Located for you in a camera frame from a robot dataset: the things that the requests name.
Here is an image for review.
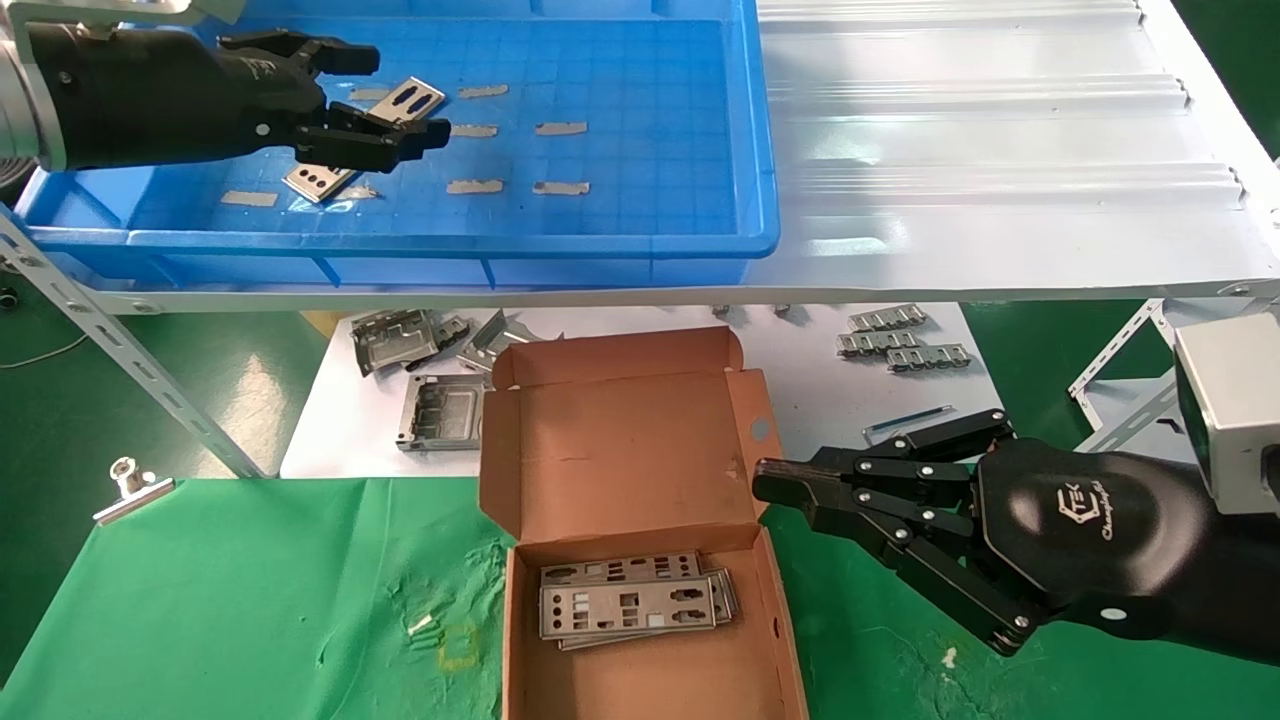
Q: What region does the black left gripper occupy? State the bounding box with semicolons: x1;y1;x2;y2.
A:
25;22;453;173

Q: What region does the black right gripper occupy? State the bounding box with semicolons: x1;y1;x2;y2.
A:
752;408;1280;666

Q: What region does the silver metal I/O shield plate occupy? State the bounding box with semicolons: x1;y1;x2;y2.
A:
556;568;741;652
284;77;447;204
540;576;719;639
540;550;704;587

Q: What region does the blue plastic tray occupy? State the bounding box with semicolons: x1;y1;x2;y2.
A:
15;0;782;291

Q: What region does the brown cardboard box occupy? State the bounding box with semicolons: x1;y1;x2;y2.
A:
478;326;809;720

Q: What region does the thin dark blue rod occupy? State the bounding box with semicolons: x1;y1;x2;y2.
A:
865;404;953;439

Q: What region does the notched grey metal strip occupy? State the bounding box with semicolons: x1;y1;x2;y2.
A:
886;344;974;373
838;330;923;358
848;304;929;332

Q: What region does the white perforated shelf brace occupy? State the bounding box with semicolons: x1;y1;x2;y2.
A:
1080;372;1196;461
1068;298;1169;403

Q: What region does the folded grey metal part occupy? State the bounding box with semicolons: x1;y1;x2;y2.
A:
458;308;561;373

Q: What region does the white perforated shelf upright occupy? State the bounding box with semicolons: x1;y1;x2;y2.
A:
0;205;269;479

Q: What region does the white metal shelf board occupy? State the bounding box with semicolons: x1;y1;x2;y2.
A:
95;0;1280;316

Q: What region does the silver binder clip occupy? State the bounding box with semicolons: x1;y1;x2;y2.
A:
93;457;176;527

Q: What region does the green cloth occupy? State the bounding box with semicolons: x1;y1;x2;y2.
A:
0;475;1280;720

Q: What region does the large grey metal bracket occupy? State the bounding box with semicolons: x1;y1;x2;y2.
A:
352;308;441;377

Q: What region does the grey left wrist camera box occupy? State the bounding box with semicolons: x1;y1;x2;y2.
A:
0;0;246;28

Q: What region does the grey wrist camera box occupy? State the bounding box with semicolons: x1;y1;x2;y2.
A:
0;0;246;28
1172;313;1280;516

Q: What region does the square grey metal frame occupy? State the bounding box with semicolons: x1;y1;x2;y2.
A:
397;372;488;453

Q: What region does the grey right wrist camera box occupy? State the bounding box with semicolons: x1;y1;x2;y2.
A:
1172;313;1280;516

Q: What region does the white floor cable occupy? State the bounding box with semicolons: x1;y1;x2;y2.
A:
0;333;91;371

